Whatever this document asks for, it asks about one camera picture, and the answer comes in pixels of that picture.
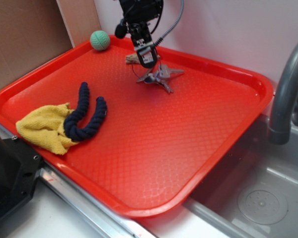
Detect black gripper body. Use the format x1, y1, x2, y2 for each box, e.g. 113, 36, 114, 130
119, 0, 163, 47

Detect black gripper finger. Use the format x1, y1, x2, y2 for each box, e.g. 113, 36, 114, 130
151, 45, 158, 63
137, 47, 154, 68

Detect silver keys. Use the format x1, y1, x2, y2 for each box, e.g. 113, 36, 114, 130
132, 63, 185, 94

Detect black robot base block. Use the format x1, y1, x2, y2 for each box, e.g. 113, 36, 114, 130
0, 137, 43, 222

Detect small driftwood piece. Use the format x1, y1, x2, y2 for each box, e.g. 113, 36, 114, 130
125, 54, 160, 64

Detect black foam microphone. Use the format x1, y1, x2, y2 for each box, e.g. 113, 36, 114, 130
115, 19, 128, 39

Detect green rubber ball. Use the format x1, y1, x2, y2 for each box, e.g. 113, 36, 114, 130
90, 30, 110, 51

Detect red plastic tray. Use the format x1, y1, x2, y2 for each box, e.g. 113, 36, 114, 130
0, 37, 273, 218

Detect brown cardboard panel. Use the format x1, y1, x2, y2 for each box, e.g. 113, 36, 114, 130
0, 0, 101, 89

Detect yellow cloth rag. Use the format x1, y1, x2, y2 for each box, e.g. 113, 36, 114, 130
15, 103, 78, 155

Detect grey plastic faucet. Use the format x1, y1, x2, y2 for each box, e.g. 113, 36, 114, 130
267, 44, 298, 145

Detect grey plastic sink basin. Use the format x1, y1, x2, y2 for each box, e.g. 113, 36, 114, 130
184, 116, 298, 238

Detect grey sheathed cable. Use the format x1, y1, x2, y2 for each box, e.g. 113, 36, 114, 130
154, 0, 185, 46

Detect navy blue rope toy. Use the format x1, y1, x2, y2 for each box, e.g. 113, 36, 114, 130
63, 82, 107, 142

